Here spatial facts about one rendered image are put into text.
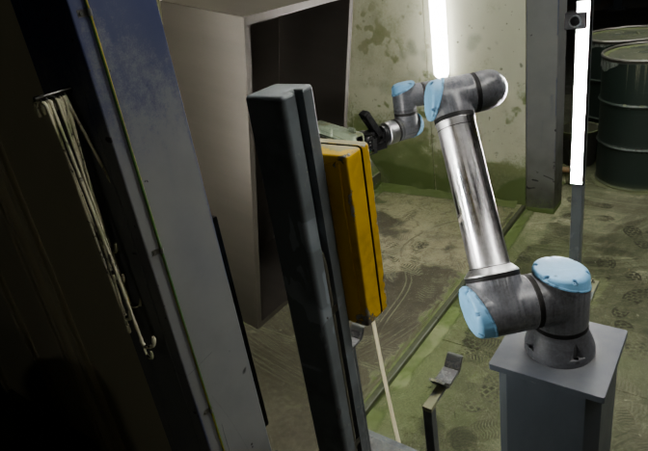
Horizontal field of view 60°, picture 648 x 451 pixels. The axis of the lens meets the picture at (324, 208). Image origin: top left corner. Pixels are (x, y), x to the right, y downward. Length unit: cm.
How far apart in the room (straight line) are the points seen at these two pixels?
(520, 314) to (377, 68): 280
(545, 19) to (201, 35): 226
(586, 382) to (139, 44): 137
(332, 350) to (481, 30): 311
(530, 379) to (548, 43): 233
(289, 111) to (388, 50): 341
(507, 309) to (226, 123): 103
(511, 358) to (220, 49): 126
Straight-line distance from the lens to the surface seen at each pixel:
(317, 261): 73
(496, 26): 370
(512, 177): 394
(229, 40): 178
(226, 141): 192
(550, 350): 173
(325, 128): 216
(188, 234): 123
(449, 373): 103
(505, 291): 158
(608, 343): 186
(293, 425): 248
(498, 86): 172
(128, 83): 112
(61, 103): 110
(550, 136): 377
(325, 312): 77
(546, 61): 365
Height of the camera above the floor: 178
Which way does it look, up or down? 24 degrees down
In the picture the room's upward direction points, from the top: 9 degrees counter-clockwise
